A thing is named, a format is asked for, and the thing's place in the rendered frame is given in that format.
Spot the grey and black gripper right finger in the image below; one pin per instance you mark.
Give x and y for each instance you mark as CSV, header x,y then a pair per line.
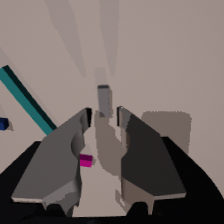
x,y
156,171

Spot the turquoise rod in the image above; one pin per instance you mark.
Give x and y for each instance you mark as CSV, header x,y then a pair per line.
x,y
20,93

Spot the grey rod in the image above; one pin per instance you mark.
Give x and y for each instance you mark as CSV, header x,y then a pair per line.
x,y
103,99

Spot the small blue block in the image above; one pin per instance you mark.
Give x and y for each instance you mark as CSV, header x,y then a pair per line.
x,y
4,124

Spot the short magenta rod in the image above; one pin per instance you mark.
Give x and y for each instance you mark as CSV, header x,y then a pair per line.
x,y
85,160

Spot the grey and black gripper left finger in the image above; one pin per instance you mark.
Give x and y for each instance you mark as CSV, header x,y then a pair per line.
x,y
46,173

